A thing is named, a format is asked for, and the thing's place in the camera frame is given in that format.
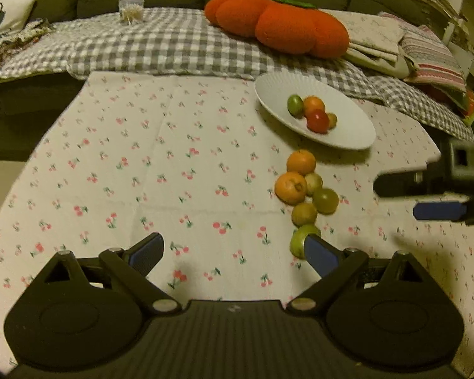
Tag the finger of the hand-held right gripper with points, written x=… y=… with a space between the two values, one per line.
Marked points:
x=399 y=185
x=438 y=210

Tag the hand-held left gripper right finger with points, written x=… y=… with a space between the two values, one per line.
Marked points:
x=320 y=253

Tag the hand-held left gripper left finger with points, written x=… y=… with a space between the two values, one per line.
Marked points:
x=148 y=250

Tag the light green apple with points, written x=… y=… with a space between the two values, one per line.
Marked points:
x=298 y=243

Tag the yellow-green round fruit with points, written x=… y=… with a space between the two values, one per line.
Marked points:
x=304 y=213

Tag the dark green round fruit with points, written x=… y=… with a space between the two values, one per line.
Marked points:
x=326 y=200

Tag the small pale green fruit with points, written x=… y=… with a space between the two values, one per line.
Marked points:
x=314 y=182

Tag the white ribbed plate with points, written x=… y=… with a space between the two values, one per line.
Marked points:
x=339 y=98

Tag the colourful magazine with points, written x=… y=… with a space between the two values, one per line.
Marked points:
x=472 y=106

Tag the cherry print tablecloth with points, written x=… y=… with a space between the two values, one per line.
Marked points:
x=181 y=173

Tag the small yellow-brown fruit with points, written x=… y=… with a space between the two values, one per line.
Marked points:
x=332 y=120

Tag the red tomato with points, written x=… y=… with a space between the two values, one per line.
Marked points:
x=318 y=121

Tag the striped folded cloth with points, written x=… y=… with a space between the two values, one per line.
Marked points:
x=432 y=57

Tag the small orange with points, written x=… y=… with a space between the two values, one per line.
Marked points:
x=314 y=104

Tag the beige floral folded cloth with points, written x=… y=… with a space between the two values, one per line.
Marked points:
x=373 y=37

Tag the stack of papers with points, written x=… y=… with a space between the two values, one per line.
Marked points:
x=432 y=2

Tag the grey checked blanket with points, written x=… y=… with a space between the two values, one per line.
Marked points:
x=162 y=47

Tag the orange pumpkin cushion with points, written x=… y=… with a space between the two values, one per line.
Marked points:
x=276 y=19

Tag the clear box of cotton swabs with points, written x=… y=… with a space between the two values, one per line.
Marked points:
x=131 y=10

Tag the knitted multicolour blanket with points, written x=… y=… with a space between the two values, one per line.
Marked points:
x=12 y=43

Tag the white printed pillow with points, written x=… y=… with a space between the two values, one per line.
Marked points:
x=6 y=14

